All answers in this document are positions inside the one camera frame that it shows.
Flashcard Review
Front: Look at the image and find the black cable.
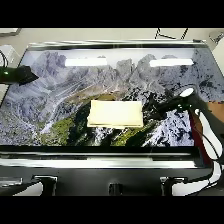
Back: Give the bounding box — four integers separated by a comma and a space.
0, 49, 10, 69
190, 124, 223, 166

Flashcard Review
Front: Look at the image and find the silver frame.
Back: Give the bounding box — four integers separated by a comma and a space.
0, 151, 224, 197

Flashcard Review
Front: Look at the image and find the cream garment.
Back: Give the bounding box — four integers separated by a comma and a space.
86, 99, 145, 129

